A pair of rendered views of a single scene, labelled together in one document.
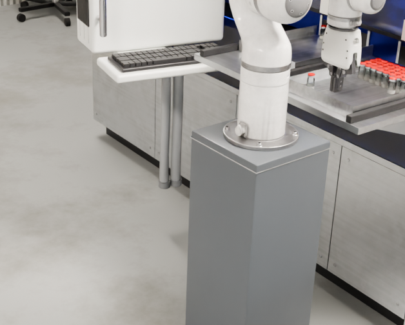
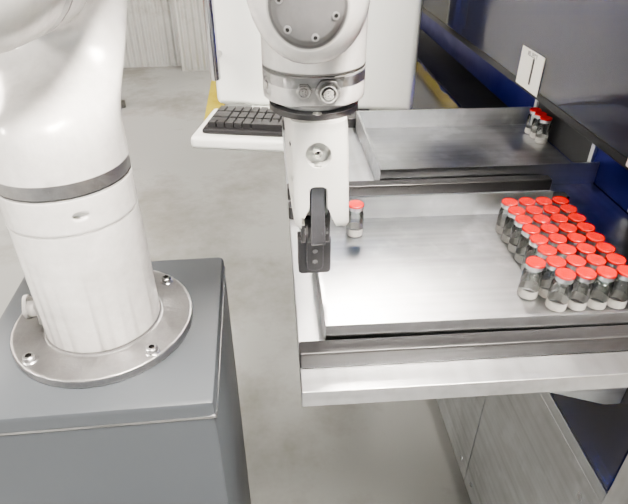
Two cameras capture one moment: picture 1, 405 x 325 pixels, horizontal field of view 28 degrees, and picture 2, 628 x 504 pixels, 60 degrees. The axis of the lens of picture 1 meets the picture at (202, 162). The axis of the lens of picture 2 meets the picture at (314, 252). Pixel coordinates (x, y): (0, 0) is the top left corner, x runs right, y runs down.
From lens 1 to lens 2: 1.76 m
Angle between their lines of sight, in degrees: 30
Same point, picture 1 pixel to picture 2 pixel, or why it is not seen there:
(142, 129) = not seen: hidden behind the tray
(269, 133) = (64, 339)
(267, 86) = (16, 231)
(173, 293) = (269, 418)
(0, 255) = not seen: hidden behind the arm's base
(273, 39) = (15, 103)
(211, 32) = (390, 97)
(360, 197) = (509, 423)
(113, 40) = (242, 88)
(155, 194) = not seen: hidden behind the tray
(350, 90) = (436, 259)
